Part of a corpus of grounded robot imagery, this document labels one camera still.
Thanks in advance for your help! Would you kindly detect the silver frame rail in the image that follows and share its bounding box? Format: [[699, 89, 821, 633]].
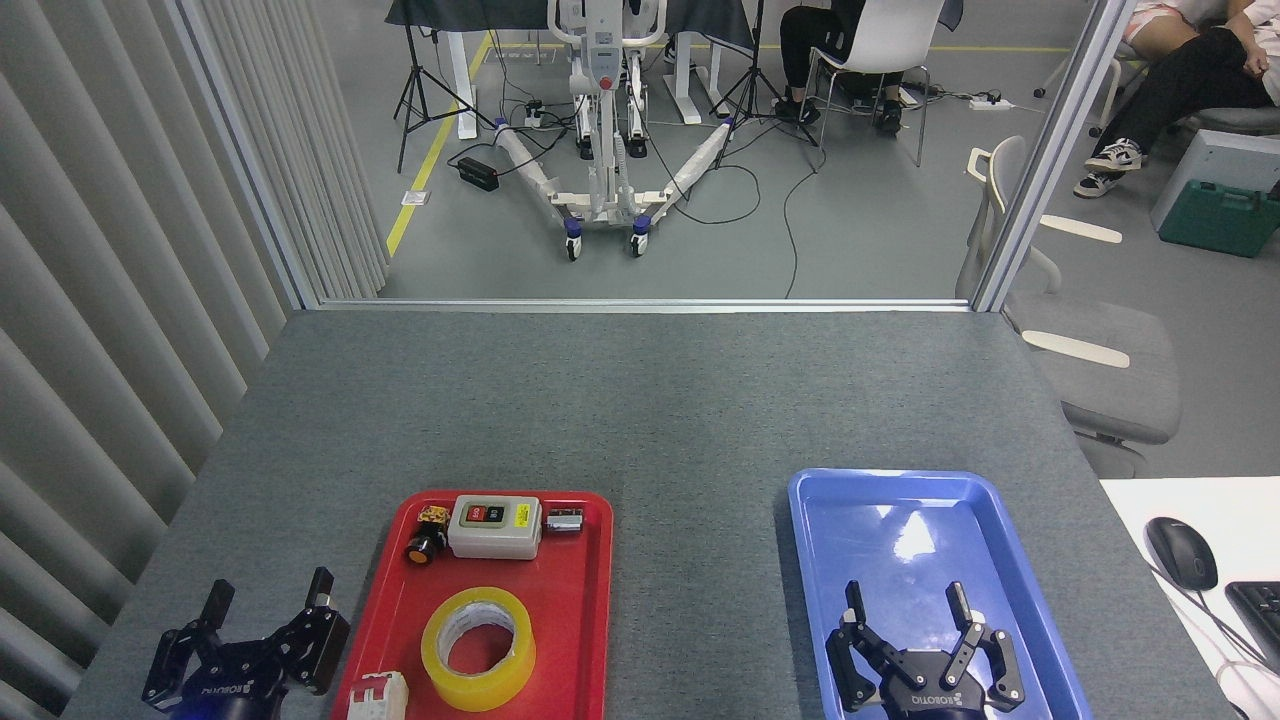
[[318, 297, 976, 314]]

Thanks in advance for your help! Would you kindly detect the grey office chair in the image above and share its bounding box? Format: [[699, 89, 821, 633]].
[[955, 135, 1183, 479]]

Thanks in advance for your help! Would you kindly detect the person on white chair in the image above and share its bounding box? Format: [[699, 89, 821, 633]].
[[772, 0, 906, 136]]

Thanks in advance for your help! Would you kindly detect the white chair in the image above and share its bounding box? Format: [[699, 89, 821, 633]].
[[797, 0, 946, 168]]

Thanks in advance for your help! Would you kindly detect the black mouse cable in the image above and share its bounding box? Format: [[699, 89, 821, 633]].
[[1148, 560, 1280, 681]]

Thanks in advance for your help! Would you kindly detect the white stand on wheels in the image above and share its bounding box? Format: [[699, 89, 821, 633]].
[[493, 0, 736, 263]]

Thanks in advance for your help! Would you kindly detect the black tripod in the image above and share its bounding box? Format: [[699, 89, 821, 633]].
[[708, 0, 821, 171], [393, 22, 498, 174]]

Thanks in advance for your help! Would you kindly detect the blue plastic tray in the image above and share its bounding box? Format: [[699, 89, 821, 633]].
[[787, 468, 1093, 720]]

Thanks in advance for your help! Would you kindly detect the green tool case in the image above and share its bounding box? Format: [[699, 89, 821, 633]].
[[1158, 178, 1280, 259]]

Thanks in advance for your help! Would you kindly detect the person with white shoes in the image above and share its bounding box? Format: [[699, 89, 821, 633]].
[[1073, 0, 1280, 199]]

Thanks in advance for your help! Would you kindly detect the yellow tape roll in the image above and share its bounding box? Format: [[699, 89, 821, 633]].
[[420, 586, 537, 713]]

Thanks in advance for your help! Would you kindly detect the black computer mouse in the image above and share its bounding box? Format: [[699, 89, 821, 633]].
[[1145, 516, 1220, 591]]

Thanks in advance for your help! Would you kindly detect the grey two-button switch box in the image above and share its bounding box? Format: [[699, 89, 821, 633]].
[[447, 495, 543, 561]]

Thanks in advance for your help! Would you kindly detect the black keyboard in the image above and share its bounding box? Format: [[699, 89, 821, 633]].
[[1225, 581, 1280, 673]]

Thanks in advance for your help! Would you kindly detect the black floor cable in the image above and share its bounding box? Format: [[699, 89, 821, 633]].
[[780, 140, 829, 299]]

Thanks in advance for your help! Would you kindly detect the black yellow push button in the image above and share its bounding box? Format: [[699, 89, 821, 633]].
[[404, 505, 451, 567]]

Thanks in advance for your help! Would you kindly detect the grey vertical curtain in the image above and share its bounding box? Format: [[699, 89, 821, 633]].
[[0, 0, 391, 720]]

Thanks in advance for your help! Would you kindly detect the red plastic tray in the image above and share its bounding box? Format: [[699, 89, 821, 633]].
[[330, 489, 614, 720]]

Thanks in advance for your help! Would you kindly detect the desk with dark cloth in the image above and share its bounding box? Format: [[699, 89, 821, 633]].
[[385, 0, 756, 139]]

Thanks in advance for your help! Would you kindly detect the silver frame post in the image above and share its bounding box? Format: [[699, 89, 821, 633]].
[[165, 0, 321, 311], [972, 0, 1141, 313]]

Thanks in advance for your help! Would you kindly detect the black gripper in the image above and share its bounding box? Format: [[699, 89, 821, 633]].
[[141, 567, 352, 720], [826, 580, 1026, 720]]

